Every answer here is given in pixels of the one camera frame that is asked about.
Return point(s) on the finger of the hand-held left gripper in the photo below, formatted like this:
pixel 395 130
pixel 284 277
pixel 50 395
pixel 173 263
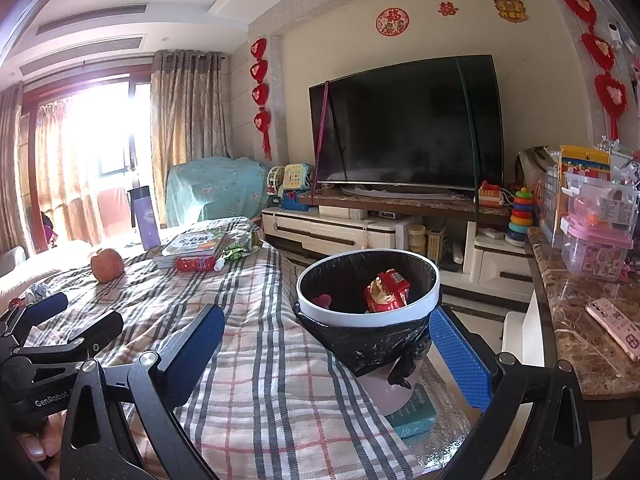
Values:
pixel 85 332
pixel 42 307

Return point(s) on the blue toy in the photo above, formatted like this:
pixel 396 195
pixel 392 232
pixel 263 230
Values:
pixel 295 202

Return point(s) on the black flat screen television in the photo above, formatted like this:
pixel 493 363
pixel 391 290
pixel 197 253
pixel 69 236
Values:
pixel 405 120

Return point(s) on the crumpled silver wrapper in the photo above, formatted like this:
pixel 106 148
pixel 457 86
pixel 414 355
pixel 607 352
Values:
pixel 39 291

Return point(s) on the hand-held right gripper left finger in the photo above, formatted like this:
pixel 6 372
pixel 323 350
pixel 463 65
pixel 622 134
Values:
pixel 192 355

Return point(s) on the round red wall sticker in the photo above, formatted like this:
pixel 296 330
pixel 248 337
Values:
pixel 392 21

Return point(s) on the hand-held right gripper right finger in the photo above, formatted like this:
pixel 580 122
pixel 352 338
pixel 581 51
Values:
pixel 460 360

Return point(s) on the wooden toy phone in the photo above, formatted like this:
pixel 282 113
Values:
pixel 491 195

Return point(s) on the white and brown television cabinet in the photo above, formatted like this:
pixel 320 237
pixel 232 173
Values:
pixel 340 230

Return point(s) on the toy telephone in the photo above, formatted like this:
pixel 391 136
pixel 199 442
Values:
pixel 297 177

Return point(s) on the person's left hand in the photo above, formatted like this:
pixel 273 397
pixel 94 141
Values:
pixel 42 440

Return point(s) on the sheer beige curtain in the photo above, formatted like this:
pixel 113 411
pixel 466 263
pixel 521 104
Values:
pixel 65 170

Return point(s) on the beige sofa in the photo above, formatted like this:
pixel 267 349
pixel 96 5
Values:
pixel 30 260

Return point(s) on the red pouch with white cap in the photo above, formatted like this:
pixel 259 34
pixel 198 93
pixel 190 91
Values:
pixel 195 263

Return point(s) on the purple water bottle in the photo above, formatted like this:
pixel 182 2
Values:
pixel 146 220

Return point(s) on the yellow jars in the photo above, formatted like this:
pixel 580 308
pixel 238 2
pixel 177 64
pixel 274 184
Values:
pixel 416 240

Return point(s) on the clear box pink lid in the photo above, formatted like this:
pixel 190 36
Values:
pixel 595 252

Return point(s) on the children's picture book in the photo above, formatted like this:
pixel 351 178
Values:
pixel 192 245

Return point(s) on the white green wheel toy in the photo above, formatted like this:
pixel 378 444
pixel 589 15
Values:
pixel 276 180

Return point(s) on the white security camera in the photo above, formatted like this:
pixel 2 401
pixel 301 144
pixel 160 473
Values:
pixel 614 35

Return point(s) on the teal box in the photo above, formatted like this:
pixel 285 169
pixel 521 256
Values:
pixel 417 415

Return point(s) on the red snack packet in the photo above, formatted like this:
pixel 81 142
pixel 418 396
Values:
pixel 387 292

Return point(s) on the clear plastic organizer box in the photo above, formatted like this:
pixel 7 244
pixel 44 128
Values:
pixel 607 200

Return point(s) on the crushed red can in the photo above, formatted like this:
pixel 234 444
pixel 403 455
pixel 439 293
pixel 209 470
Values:
pixel 16 302

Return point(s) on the brown bag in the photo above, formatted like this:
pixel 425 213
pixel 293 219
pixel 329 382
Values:
pixel 532 170

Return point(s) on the teal cushioned chair back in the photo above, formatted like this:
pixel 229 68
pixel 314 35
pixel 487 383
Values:
pixel 215 190

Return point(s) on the pink lollipop packet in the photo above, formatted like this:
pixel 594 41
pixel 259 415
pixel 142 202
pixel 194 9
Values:
pixel 322 301

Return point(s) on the red character wall sticker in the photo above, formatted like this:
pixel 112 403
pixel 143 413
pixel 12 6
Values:
pixel 448 8

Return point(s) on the cartoon figure wall sticker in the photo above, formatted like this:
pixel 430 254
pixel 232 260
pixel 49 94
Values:
pixel 510 7

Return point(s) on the yellow basket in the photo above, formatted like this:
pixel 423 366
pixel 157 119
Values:
pixel 435 247

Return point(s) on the green wrapper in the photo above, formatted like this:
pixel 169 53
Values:
pixel 237 252

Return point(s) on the white rimmed trash bin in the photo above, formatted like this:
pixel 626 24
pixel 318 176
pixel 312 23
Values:
pixel 360 345

